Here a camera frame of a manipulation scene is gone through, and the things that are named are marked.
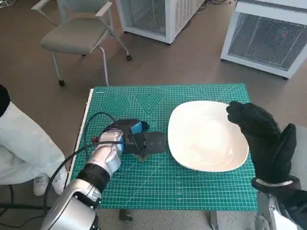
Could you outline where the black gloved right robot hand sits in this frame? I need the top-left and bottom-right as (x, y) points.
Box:
(226, 100), (297, 184)

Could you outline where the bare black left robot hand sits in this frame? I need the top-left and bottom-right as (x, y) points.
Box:
(105, 119), (154, 135)

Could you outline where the red toy grape bunch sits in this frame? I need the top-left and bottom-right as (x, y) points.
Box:
(133, 153), (151, 161)

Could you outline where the white plate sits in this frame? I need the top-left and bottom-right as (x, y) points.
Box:
(167, 100), (249, 173)

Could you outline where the green cutting mat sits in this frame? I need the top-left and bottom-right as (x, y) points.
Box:
(69, 82), (260, 209)

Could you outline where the white mesh cabinet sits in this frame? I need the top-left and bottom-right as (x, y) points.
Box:
(116, 0), (207, 45)
(220, 0), (307, 81)

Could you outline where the person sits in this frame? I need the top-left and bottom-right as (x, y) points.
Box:
(0, 84), (68, 197)

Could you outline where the black floor bar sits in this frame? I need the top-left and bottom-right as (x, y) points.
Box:
(0, 202), (52, 211)

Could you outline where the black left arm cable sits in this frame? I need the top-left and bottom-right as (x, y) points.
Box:
(45, 112), (127, 209)

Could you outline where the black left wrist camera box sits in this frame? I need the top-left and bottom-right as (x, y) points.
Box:
(124, 131), (166, 155)

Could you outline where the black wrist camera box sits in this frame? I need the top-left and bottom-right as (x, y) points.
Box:
(124, 131), (166, 155)
(275, 191), (307, 223)

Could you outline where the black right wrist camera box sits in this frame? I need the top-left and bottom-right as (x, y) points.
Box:
(275, 191), (307, 223)

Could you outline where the metal table leg bracket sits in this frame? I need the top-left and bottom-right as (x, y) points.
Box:
(119, 208), (134, 222)
(208, 210), (219, 230)

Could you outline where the grey chair with white frame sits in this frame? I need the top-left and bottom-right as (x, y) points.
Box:
(31, 0), (133, 87)

